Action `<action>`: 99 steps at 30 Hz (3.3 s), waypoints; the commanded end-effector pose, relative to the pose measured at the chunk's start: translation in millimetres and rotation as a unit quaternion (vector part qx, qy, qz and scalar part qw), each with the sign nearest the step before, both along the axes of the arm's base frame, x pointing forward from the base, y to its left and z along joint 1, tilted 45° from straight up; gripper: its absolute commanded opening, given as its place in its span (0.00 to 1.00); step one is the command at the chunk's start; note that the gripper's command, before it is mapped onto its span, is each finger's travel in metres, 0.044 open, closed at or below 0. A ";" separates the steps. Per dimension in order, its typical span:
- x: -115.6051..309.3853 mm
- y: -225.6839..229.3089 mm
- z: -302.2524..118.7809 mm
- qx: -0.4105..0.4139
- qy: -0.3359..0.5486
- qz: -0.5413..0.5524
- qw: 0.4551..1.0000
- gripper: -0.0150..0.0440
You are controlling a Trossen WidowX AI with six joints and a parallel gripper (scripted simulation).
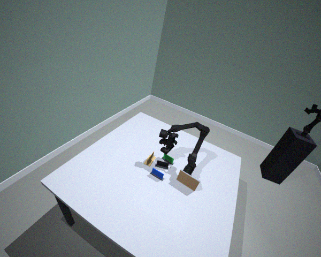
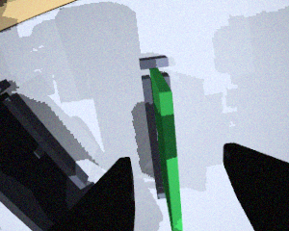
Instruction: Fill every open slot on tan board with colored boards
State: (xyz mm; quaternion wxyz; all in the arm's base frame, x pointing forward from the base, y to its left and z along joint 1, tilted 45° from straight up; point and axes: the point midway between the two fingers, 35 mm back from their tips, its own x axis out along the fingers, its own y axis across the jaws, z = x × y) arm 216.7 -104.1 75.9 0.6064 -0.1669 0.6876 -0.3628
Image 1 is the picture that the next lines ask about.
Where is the green notched board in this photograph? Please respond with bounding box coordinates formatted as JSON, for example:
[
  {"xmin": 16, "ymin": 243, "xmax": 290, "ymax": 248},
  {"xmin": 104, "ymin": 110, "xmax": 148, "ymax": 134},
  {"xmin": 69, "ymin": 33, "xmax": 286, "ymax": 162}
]
[{"xmin": 163, "ymin": 154, "xmax": 174, "ymax": 163}]

